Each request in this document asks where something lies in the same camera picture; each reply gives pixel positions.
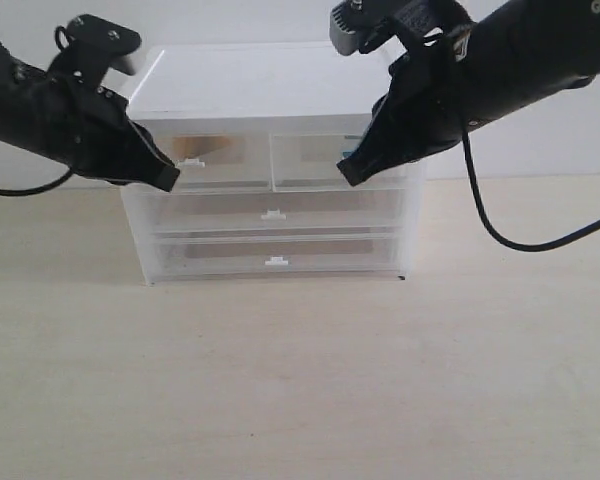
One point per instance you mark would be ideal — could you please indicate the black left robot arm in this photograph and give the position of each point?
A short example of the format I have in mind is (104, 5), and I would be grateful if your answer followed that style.
(20, 124)

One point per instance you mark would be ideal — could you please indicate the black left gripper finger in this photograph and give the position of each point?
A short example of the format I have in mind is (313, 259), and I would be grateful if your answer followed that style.
(145, 162)

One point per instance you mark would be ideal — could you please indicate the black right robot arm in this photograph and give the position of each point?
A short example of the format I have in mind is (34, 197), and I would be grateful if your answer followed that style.
(521, 53)

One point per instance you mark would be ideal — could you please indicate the clear wide drawer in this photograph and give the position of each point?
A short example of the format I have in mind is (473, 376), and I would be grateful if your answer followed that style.
(197, 257)
(186, 212)

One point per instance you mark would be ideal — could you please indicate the yellow cheese wedge sponge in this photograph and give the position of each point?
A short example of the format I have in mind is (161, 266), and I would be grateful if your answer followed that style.
(197, 146)

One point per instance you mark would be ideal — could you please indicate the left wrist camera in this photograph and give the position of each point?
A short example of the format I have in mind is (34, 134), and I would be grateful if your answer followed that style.
(89, 46)

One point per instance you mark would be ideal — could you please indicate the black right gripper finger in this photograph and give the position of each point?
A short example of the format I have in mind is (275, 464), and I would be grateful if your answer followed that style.
(384, 145)

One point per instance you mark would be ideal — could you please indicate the white plastic drawer cabinet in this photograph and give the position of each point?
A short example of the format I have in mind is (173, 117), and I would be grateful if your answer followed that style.
(268, 89)

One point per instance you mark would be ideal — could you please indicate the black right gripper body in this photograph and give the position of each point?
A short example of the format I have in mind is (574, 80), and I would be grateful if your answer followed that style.
(425, 92)

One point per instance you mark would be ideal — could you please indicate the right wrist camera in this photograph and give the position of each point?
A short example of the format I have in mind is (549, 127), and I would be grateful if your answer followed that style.
(364, 26)

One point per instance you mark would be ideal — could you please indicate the clear middle wide drawer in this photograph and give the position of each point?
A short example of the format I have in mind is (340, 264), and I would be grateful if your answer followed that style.
(186, 212)

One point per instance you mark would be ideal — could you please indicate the clear bottom wide drawer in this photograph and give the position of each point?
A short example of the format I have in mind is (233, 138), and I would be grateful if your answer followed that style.
(197, 257)

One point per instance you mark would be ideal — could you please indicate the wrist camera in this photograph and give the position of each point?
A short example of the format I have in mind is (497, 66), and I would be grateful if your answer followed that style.
(364, 26)
(89, 46)

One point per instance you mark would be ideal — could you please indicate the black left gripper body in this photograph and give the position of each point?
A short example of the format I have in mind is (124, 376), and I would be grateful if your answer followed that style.
(84, 129)

